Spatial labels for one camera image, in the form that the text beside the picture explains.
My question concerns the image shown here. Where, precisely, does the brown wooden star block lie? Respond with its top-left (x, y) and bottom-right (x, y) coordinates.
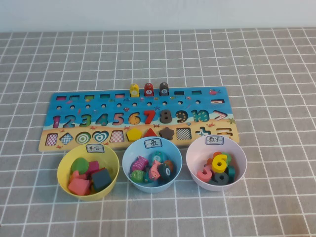
top-left (158, 126), bottom-right (175, 140)

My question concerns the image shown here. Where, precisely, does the yellow wooden fish piece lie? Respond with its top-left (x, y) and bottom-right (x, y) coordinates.
top-left (129, 83), bottom-right (140, 97)

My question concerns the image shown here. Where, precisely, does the grey grid tablecloth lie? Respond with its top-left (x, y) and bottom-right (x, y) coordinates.
top-left (0, 27), bottom-right (316, 237)

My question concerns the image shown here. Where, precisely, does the brown wooden fish number eight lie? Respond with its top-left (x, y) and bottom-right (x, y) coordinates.
top-left (158, 82), bottom-right (170, 96)

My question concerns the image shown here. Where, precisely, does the dark teal wooden square block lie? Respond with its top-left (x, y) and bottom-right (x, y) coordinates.
top-left (90, 168), bottom-right (112, 191)

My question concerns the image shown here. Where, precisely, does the blue ocean wooden puzzle board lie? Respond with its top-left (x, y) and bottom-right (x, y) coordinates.
top-left (37, 86), bottom-right (239, 152)

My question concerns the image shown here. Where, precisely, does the coral wooden heart block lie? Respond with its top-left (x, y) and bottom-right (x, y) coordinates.
top-left (70, 170), bottom-right (87, 183)

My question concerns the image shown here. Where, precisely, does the yellow wooden number six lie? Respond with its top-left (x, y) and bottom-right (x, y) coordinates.
top-left (211, 152), bottom-right (228, 173)

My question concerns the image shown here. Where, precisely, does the pale pink plastic bowl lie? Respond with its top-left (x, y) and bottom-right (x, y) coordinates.
top-left (185, 136), bottom-right (247, 192)

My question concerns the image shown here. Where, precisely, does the paper label on blue bowl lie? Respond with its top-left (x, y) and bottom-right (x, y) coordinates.
top-left (144, 138), bottom-right (163, 149)

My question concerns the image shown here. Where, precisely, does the dark grey wooden number nine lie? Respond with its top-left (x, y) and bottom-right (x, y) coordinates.
top-left (208, 171), bottom-right (230, 186)

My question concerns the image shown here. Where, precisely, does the teal wooden number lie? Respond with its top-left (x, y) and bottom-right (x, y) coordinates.
top-left (227, 165), bottom-right (236, 183)

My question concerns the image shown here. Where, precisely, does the light blue plastic bowl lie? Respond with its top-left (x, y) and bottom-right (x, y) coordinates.
top-left (122, 138), bottom-right (183, 193)

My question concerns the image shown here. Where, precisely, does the yellow plastic bowl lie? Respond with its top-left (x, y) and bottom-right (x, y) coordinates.
top-left (57, 144), bottom-right (120, 201)

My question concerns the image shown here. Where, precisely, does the teal wooden fish number two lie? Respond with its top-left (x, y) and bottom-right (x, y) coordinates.
top-left (151, 152), bottom-right (165, 163)

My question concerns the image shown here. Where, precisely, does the green wooden circle block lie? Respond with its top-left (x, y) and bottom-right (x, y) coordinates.
top-left (70, 158), bottom-right (89, 173)

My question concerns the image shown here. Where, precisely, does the teal green wooden fish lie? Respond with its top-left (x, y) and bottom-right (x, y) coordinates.
top-left (143, 172), bottom-right (158, 184)

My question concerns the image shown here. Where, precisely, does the green and yellow wooden fish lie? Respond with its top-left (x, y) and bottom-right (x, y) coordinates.
top-left (130, 169), bottom-right (145, 183)

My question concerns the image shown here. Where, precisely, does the magenta wooden block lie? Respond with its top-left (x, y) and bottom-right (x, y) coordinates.
top-left (86, 160), bottom-right (100, 175)

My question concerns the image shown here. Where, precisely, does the paper label on pink bowl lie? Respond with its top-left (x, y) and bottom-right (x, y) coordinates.
top-left (205, 135), bottom-right (225, 145)

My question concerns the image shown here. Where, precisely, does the dark wooden fish number nine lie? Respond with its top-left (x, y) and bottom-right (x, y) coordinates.
top-left (158, 162), bottom-right (172, 179)

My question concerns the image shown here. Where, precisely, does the paper label on yellow bowl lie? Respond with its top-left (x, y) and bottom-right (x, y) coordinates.
top-left (85, 144), bottom-right (105, 154)

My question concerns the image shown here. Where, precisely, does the red wooden fish number seven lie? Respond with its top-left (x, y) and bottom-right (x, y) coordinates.
top-left (144, 82), bottom-right (155, 96)

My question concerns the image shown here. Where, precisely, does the pink wooden trapezoid block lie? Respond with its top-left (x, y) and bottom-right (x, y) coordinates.
top-left (68, 178), bottom-right (91, 196)

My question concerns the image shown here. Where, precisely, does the red wooden triangle block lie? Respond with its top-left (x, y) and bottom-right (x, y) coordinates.
top-left (143, 128), bottom-right (158, 138)

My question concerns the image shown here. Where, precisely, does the yellow wooden pentagon block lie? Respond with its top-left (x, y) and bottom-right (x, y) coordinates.
top-left (126, 128), bottom-right (144, 142)

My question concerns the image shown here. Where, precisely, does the pink spotted wooden fish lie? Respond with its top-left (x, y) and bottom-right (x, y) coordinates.
top-left (148, 160), bottom-right (162, 179)

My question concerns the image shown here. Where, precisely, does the pink striped wooden fish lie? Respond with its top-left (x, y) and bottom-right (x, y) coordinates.
top-left (130, 155), bottom-right (149, 172)

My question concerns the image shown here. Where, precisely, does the pink wooden number five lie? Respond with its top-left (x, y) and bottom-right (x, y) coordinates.
top-left (197, 164), bottom-right (213, 183)

